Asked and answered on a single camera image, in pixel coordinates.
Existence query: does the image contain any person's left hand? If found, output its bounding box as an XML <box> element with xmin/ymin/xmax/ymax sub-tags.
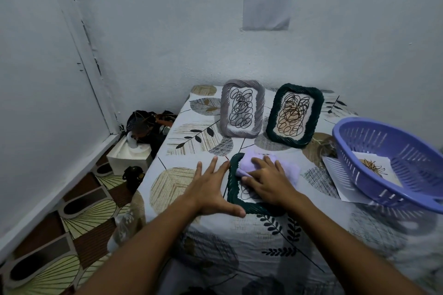
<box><xmin>182</xmin><ymin>156</ymin><xmax>246</xmax><ymax>218</ymax></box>

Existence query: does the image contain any person's right hand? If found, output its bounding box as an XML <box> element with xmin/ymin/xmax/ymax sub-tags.
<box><xmin>241</xmin><ymin>155</ymin><xmax>301</xmax><ymax>209</ymax></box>

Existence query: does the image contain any light purple cloth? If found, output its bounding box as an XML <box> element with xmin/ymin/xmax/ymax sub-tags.
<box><xmin>235</xmin><ymin>150</ymin><xmax>301</xmax><ymax>188</ymax></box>

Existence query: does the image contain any small dark green woven frame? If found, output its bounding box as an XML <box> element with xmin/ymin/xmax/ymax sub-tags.
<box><xmin>226</xmin><ymin>153</ymin><xmax>288</xmax><ymax>217</ymax></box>

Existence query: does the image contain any person's left forearm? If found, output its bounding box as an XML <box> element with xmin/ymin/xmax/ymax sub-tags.
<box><xmin>74</xmin><ymin>196</ymin><xmax>201</xmax><ymax>295</ymax></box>

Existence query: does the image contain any person's right forearm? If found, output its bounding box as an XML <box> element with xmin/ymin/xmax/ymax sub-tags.
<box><xmin>287</xmin><ymin>193</ymin><xmax>428</xmax><ymax>295</ymax></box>

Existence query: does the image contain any leaf print tablecloth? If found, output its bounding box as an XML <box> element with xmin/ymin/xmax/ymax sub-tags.
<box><xmin>131</xmin><ymin>84</ymin><xmax>443</xmax><ymax>295</ymax></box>

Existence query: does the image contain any plain white paper sheet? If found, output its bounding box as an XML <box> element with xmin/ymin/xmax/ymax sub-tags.
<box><xmin>321</xmin><ymin>155</ymin><xmax>376</xmax><ymax>206</ymax></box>

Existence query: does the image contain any black bag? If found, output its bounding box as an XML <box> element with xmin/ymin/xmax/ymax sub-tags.
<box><xmin>125</xmin><ymin>109</ymin><xmax>178</xmax><ymax>160</ymax></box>

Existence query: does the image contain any small black pouch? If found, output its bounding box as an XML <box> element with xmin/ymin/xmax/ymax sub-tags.
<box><xmin>122</xmin><ymin>166</ymin><xmax>145</xmax><ymax>196</ymax></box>

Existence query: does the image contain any white tissue box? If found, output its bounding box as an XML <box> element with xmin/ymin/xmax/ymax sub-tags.
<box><xmin>106</xmin><ymin>136</ymin><xmax>153</xmax><ymax>176</ymax></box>

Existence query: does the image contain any clear plastic bag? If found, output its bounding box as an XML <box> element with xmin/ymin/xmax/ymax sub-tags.
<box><xmin>107</xmin><ymin>201</ymin><xmax>147</xmax><ymax>254</ymax></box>

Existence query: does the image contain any white sheet with flower drawing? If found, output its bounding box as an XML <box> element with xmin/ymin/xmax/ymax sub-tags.
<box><xmin>352</xmin><ymin>150</ymin><xmax>404</xmax><ymax>188</ymax></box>

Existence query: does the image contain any purple plastic basket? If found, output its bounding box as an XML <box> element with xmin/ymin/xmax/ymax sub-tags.
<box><xmin>332</xmin><ymin>117</ymin><xmax>443</xmax><ymax>215</ymax></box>

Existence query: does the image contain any large dark green woven frame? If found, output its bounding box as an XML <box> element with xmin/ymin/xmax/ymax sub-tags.
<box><xmin>265</xmin><ymin>83</ymin><xmax>325</xmax><ymax>149</ymax></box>

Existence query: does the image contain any grey woven picture frame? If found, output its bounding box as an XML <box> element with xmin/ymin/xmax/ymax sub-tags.
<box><xmin>219</xmin><ymin>79</ymin><xmax>266</xmax><ymax>139</ymax></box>

